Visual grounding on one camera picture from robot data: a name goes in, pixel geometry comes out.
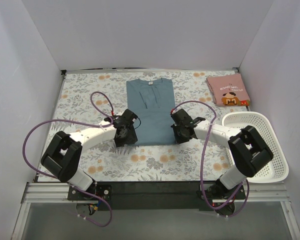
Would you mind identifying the blue t shirt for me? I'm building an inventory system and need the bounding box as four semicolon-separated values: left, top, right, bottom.
126;78;176;146

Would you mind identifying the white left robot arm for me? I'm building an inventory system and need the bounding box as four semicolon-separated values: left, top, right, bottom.
40;109;138;200

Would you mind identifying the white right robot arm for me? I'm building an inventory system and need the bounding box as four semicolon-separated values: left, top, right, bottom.
170;109;274;199

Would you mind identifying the floral table mat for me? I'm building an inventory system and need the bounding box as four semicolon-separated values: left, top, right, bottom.
48;70;246;181

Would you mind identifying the folded pink t shirt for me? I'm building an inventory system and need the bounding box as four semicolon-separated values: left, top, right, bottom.
206;73;251;107

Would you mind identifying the white perforated plastic basket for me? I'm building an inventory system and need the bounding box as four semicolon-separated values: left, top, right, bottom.
222;111;289;184

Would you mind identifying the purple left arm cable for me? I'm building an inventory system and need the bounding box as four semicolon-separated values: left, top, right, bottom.
22;91;113;228

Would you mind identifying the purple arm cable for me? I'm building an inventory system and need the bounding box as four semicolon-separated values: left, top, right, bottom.
171;100;251;218
22;91;113;228

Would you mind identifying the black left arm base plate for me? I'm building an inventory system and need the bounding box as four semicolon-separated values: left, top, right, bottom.
67;183;112;207

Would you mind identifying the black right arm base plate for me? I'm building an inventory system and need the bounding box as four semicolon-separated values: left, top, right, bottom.
196;183;250;218

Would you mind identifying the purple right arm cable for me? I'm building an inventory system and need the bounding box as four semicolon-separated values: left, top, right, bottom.
171;100;251;218

